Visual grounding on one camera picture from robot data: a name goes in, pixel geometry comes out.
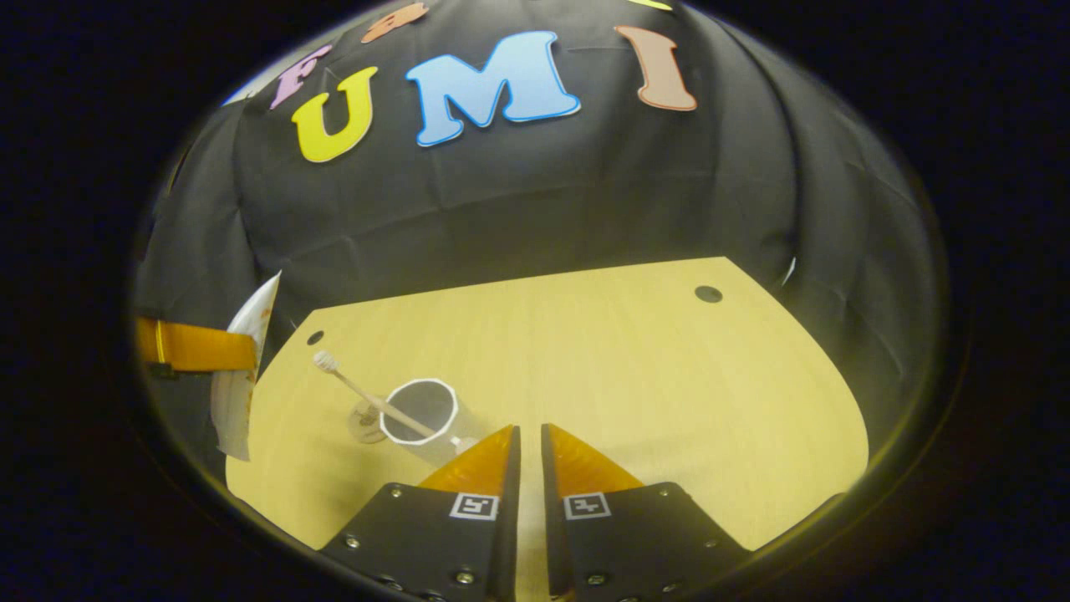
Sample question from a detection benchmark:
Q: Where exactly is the round cork coaster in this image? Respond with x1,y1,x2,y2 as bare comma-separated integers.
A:
346,396,391,445

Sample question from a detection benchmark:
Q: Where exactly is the wooden desktop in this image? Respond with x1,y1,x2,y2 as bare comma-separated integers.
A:
225,256,871,599

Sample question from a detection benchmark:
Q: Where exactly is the white cup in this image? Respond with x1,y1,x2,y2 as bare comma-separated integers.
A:
380,377,483,470

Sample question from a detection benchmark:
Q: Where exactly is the black backdrop cloth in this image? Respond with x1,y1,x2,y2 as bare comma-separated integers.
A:
134,0,950,473

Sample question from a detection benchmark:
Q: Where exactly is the wooden toothbrush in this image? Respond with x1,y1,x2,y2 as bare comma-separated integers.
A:
313,350,437,441

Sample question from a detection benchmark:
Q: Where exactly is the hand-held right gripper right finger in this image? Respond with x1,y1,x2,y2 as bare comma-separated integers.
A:
540,423,750,601

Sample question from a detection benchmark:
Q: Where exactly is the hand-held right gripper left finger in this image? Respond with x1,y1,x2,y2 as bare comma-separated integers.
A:
319,424,522,601

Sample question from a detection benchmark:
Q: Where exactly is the white toothpaste tube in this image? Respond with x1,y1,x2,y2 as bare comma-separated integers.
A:
210,269,283,463

